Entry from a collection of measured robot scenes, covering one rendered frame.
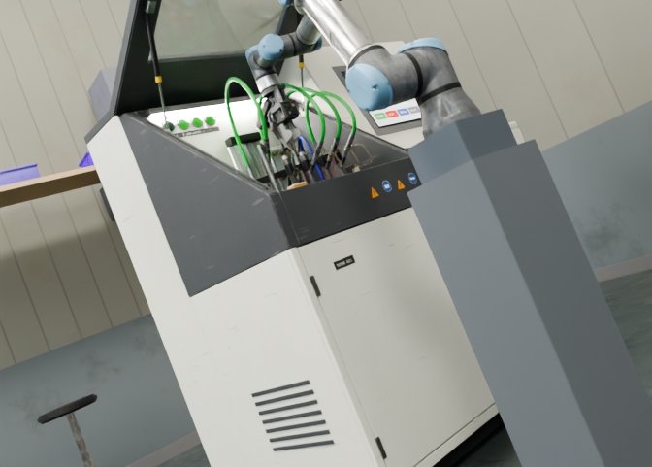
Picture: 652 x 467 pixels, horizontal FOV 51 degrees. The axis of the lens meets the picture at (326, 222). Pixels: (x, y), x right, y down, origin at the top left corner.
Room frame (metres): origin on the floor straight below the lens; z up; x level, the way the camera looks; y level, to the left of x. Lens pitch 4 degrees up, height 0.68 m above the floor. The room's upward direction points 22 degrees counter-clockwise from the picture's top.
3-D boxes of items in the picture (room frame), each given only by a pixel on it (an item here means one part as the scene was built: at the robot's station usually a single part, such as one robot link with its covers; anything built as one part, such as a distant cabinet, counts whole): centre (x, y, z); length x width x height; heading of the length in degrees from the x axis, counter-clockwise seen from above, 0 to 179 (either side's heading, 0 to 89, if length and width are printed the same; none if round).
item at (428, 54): (1.69, -0.38, 1.07); 0.13 x 0.12 x 0.14; 113
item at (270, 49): (2.17, -0.05, 1.42); 0.11 x 0.11 x 0.08; 23
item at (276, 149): (2.66, 0.05, 1.20); 0.13 x 0.03 x 0.31; 134
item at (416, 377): (2.12, -0.13, 0.44); 0.65 x 0.02 x 0.68; 134
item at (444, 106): (1.70, -0.38, 0.95); 0.15 x 0.15 x 0.10
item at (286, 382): (2.33, 0.07, 0.39); 0.70 x 0.58 x 0.79; 134
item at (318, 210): (2.13, -0.12, 0.87); 0.62 x 0.04 x 0.16; 134
